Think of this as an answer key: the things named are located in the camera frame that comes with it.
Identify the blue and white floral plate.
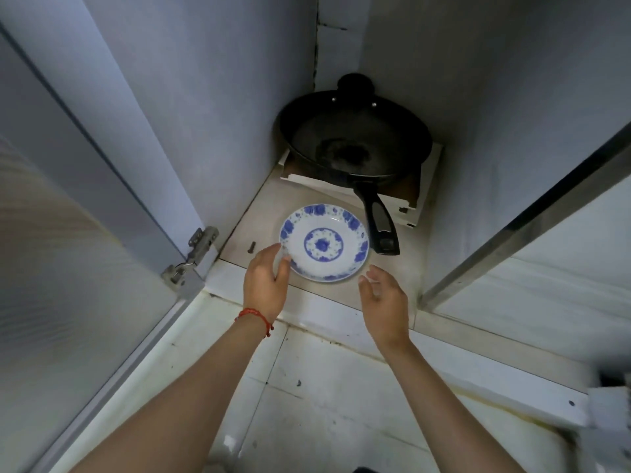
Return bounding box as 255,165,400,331
279,204,370,284

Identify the person's left hand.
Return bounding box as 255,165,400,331
243,243,293,325

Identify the cabinet door with metal edge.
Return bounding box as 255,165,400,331
418,122,631,372

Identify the black frying pan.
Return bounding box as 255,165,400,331
275,73,434,257

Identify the person's right forearm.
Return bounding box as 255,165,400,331
377,336,526,473

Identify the metal cabinet hinge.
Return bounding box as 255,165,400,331
161,226,221,287

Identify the grey metal bracket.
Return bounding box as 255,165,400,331
586,371,631,441

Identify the frosted cabinet door with hinge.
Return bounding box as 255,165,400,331
0,23,210,473

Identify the person's left forearm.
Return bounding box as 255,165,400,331
69,310,275,473

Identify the white cardboard box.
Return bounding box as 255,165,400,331
279,142,445,230

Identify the red string bracelet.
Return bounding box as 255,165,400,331
235,307,275,339

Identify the person's right hand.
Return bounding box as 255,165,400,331
358,264,413,352

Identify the white kitchen cabinet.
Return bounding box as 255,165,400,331
0,0,631,431

